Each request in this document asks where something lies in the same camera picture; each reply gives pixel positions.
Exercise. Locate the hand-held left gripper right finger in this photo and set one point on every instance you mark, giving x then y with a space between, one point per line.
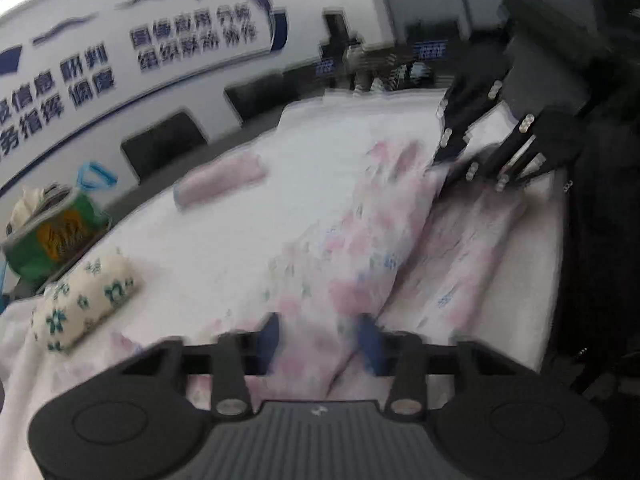
371 346

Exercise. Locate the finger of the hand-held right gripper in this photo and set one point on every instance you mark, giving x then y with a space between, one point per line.
456 125
520 145

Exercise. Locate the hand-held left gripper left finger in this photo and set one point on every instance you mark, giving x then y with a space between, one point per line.
270 341

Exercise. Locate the pink floral garment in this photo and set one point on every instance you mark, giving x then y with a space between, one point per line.
370 240

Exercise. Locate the white sheet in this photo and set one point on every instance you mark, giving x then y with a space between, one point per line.
210 240

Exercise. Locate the rolled pink cloth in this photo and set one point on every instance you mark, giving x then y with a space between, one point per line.
220 180

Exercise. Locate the rolled cream green-print cloth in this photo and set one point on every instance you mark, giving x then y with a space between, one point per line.
82 300

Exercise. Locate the black chair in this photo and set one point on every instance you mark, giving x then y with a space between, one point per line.
162 142
260 97

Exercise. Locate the blue lettered wall sign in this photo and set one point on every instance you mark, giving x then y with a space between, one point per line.
125 55

